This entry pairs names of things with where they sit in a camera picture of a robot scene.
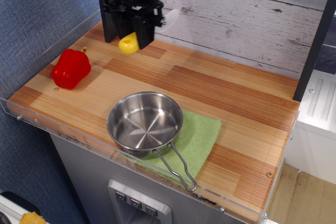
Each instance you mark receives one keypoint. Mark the red toy bell pepper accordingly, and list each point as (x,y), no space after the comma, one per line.
(71,68)

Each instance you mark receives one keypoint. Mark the yellow handled toy knife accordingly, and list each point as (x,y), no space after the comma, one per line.
(129,44)

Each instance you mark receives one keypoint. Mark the silver dispenser button panel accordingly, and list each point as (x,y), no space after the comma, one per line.
(133,206)

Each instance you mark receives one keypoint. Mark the white ridged side counter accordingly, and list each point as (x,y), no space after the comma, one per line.
(311,146)

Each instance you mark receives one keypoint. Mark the stainless steel pan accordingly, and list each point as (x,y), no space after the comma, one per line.
(148,123)

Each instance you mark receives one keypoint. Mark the grey toy cabinet front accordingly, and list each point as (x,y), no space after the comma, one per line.
(90,173)

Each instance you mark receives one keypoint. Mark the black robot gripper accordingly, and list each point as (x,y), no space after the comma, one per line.
(137,16)

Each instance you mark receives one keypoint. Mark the green microfiber cloth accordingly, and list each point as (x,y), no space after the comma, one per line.
(194,142)

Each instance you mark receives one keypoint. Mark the yellow and black object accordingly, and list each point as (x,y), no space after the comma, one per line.
(15,209)

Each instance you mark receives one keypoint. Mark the clear acrylic guard panel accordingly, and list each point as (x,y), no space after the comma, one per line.
(30,164)

